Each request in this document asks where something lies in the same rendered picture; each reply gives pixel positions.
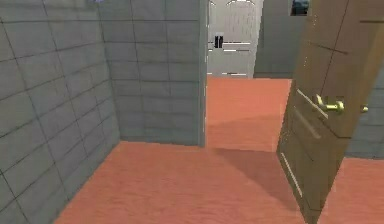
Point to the white panelled room door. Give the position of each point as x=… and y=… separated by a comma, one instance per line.
x=233, y=36

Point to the brown wooden room door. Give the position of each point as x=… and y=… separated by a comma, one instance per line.
x=320, y=66

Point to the dark framed wall picture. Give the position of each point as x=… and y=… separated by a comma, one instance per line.
x=299, y=7

